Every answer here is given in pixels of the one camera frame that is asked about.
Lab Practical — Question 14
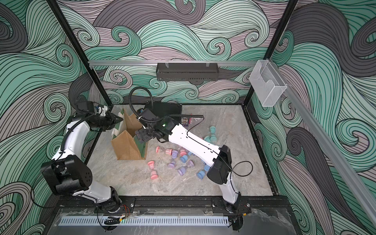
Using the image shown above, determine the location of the pink hourglass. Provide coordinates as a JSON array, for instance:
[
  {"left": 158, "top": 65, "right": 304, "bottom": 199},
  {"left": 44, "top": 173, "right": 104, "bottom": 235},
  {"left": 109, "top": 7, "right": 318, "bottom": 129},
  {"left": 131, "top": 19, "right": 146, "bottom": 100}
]
[
  {"left": 155, "top": 146, "right": 173, "bottom": 155},
  {"left": 148, "top": 161, "right": 159, "bottom": 180}
]

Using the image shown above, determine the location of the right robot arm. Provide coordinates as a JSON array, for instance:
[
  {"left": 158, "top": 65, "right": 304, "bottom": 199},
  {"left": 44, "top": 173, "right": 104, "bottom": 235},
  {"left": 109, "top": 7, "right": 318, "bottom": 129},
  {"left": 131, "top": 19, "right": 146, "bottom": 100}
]
[{"left": 128, "top": 87, "right": 250, "bottom": 213}]

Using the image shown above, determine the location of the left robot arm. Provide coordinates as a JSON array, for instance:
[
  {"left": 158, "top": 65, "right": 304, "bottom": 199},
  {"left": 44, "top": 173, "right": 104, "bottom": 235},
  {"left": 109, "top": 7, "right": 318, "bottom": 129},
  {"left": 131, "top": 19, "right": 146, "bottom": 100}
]
[{"left": 40, "top": 101, "right": 122, "bottom": 213}]

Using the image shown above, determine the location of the purple hourglass front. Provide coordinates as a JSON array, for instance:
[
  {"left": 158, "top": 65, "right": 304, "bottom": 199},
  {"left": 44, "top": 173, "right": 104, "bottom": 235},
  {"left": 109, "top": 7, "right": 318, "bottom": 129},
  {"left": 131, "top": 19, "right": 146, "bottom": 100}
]
[{"left": 177, "top": 160, "right": 195, "bottom": 176}]

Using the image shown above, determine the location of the blue hourglass front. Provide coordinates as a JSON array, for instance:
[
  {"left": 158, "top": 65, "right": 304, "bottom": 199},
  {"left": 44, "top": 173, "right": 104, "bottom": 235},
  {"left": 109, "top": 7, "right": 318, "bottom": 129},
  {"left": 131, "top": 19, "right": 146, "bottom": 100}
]
[{"left": 196, "top": 164, "right": 210, "bottom": 180}]

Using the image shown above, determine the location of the black ribbed case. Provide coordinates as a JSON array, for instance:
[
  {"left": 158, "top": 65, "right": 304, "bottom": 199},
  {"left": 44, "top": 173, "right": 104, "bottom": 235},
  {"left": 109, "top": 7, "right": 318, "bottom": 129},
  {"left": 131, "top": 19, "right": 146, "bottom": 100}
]
[{"left": 144, "top": 102, "right": 183, "bottom": 118}]

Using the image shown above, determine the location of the blue card box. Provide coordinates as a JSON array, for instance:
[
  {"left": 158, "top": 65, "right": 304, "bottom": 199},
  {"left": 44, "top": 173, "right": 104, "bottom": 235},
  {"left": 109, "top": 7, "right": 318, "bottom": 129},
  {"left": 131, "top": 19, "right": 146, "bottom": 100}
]
[{"left": 181, "top": 117, "right": 191, "bottom": 127}]

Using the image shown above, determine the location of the black wall tray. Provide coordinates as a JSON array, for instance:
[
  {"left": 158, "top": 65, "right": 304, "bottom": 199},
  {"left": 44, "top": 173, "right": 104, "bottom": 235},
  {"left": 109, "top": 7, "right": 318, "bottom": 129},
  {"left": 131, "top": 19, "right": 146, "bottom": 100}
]
[{"left": 156, "top": 63, "right": 219, "bottom": 82}]

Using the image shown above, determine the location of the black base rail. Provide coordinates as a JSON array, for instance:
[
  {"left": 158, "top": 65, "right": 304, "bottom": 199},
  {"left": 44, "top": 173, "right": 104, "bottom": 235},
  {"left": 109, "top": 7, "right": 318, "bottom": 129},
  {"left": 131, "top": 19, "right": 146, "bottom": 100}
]
[{"left": 61, "top": 195, "right": 291, "bottom": 210}]

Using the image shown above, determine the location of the white slotted cable duct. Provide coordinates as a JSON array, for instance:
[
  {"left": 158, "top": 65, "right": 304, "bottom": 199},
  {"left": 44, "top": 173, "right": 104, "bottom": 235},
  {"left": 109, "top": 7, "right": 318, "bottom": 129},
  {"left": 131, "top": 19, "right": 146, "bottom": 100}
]
[{"left": 57, "top": 215, "right": 230, "bottom": 226}]

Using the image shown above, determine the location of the aluminium wall rail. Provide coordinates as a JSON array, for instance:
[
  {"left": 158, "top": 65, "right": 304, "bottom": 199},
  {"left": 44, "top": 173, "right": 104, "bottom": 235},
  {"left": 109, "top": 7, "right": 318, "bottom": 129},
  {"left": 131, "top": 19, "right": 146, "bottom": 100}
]
[{"left": 88, "top": 60, "right": 257, "bottom": 67}]

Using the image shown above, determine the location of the clear plastic wall box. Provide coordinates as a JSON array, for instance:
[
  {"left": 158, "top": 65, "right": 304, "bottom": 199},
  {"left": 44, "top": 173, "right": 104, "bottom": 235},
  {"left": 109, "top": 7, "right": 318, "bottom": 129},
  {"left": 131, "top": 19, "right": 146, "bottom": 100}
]
[{"left": 249, "top": 60, "right": 287, "bottom": 107}]

